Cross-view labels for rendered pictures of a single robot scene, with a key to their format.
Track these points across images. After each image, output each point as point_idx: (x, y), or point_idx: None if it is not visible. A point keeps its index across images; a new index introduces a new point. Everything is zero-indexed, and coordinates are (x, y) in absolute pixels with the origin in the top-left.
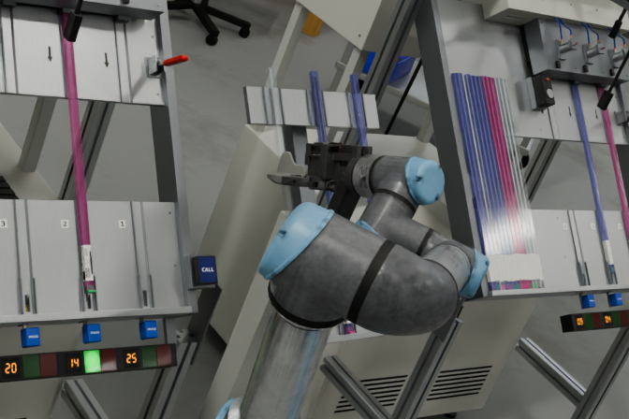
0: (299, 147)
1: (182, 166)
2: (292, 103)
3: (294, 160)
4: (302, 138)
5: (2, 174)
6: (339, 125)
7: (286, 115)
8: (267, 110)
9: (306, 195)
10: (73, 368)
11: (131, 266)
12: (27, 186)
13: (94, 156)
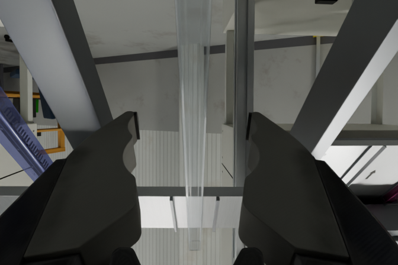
0: (87, 127)
1: (360, 82)
2: (145, 216)
3: (95, 104)
4: (80, 138)
5: None
6: (6, 197)
7: (161, 205)
8: (215, 213)
9: (41, 32)
10: None
11: None
12: None
13: (242, 24)
